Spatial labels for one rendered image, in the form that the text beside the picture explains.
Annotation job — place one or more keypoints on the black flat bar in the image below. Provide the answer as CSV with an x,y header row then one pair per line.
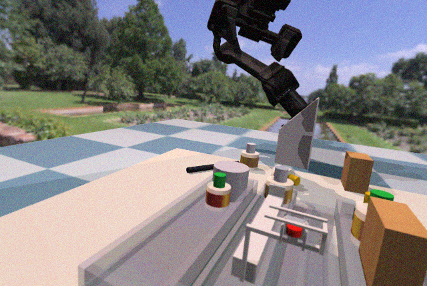
x,y
199,168

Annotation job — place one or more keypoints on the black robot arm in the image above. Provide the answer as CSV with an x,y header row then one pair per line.
x,y
275,78

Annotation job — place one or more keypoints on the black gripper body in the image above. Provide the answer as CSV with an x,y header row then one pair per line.
x,y
253,25

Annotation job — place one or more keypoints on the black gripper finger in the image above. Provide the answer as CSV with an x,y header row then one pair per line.
x,y
227,23
284,43

